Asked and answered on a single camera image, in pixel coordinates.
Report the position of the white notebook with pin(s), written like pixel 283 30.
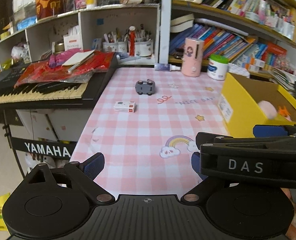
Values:
pixel 77 59

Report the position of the white quilted pouch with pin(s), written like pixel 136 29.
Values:
pixel 235 69

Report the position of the white shelf unit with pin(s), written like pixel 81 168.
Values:
pixel 86 29

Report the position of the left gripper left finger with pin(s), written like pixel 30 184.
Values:
pixel 83 175

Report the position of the white jar green lid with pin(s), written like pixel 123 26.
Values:
pixel 217 67

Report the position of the row of colourful books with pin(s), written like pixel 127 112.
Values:
pixel 225 43

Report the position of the grey toy car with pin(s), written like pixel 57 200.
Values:
pixel 145 87

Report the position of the red figure ornament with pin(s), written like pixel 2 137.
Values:
pixel 132 40

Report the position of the orange white boxes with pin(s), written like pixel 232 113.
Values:
pixel 251 64

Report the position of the pink cylindrical dispenser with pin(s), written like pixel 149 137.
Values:
pixel 192 58

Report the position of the small white card box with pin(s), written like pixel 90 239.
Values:
pixel 122 106

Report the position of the pink checkered tablecloth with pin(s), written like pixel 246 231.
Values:
pixel 148 152

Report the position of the red plastic bag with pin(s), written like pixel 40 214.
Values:
pixel 41 72

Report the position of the black Yamaha keyboard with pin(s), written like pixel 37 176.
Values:
pixel 49 95

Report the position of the white pen holder cups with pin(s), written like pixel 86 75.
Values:
pixel 142 49

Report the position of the pink duck plush toy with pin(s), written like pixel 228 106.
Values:
pixel 282 111

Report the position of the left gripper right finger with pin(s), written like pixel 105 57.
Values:
pixel 193 195

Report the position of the keyboard stand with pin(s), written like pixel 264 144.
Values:
pixel 58 149

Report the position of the yellow cardboard box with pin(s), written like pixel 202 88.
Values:
pixel 238 104

